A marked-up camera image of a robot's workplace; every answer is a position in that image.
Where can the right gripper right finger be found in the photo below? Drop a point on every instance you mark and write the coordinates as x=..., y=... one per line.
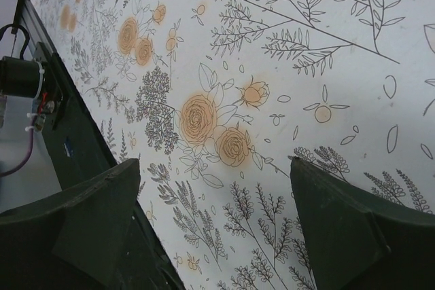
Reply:
x=357, y=240

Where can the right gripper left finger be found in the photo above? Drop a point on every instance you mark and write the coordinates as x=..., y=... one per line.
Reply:
x=72, y=239

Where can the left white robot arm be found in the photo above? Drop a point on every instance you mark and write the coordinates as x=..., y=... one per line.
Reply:
x=21, y=77

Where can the floral patterned table mat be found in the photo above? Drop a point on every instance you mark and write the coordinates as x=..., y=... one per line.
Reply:
x=215, y=97

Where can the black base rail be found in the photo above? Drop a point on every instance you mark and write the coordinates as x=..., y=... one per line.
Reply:
x=79, y=152

